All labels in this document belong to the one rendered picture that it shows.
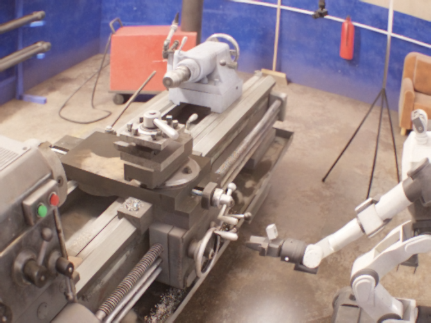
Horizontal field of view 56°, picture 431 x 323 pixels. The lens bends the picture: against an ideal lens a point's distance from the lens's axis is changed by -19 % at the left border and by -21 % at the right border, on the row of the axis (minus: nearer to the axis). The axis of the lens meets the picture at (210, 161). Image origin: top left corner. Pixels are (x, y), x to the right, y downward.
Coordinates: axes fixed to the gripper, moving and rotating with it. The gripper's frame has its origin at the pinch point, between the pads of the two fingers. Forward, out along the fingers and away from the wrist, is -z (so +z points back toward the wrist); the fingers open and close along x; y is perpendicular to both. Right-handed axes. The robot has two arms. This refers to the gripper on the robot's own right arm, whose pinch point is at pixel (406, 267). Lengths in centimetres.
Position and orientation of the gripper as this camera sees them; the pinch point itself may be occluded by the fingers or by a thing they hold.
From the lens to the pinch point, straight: 235.8
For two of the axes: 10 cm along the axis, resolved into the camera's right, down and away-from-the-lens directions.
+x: -9.0, -1.6, 4.1
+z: -0.5, -8.8, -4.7
